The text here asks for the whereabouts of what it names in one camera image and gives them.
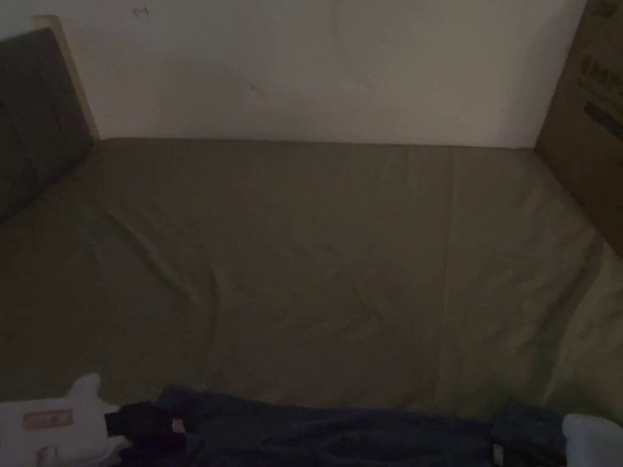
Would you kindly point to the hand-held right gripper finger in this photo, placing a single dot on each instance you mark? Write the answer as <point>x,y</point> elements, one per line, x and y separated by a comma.
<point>528,428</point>

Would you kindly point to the padded grey headboard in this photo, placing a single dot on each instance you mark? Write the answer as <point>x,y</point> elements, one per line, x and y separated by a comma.
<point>36,116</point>

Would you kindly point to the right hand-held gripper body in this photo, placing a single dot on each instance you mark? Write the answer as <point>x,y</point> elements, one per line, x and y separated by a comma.
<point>595,440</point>

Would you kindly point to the brown cardboard carton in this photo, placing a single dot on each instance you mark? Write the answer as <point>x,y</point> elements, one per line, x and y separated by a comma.
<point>586,121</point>

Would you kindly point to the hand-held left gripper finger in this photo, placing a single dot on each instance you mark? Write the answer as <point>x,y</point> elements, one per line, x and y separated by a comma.
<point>148,425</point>

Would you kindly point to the bed with pale green sheet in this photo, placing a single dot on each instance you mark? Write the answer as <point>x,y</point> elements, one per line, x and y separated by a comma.
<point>302,233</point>

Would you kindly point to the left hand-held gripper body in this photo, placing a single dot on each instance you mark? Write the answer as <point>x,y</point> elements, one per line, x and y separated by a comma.
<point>53,423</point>

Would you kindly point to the dark blue garment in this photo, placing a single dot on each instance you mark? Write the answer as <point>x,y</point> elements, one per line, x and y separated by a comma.
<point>340,433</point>

